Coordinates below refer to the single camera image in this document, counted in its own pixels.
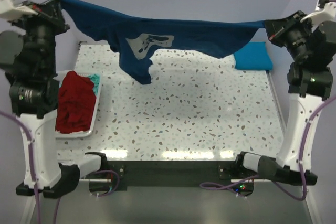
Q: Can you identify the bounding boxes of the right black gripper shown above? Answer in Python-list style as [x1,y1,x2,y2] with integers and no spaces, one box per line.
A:
[265,10,316,62]

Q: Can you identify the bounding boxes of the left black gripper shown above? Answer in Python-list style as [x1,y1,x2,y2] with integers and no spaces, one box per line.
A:
[7,0,70,74]

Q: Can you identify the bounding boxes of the dark blue t shirt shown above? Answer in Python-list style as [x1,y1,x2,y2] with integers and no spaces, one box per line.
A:
[57,0,264,84]

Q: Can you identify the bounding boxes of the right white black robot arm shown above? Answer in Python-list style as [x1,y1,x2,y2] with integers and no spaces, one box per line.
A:
[234,9,335,186]

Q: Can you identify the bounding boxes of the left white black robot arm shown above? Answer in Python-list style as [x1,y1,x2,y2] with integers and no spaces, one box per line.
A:
[1,0,109,199]

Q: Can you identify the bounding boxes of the folded light blue t shirt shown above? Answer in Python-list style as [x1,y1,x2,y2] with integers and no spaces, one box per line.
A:
[234,42,273,71]

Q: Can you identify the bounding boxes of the mint green t shirt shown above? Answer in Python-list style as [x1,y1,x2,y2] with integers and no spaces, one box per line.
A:
[88,73,100,95]

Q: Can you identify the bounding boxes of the red t shirt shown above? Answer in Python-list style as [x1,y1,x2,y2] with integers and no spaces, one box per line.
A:
[56,71,96,134]

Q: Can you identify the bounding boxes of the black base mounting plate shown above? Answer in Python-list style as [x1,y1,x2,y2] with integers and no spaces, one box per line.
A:
[86,161,255,191]

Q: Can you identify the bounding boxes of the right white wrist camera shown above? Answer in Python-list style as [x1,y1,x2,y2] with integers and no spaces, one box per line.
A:
[300,0,335,26]

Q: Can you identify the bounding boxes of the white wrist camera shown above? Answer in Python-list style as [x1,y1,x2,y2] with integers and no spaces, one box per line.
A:
[1,0,38,22]
[300,0,335,26]

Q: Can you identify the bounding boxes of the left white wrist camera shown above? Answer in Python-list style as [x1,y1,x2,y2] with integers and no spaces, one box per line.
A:
[1,0,38,22]

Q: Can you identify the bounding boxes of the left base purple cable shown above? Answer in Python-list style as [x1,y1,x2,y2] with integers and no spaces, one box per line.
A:
[90,170,121,196]

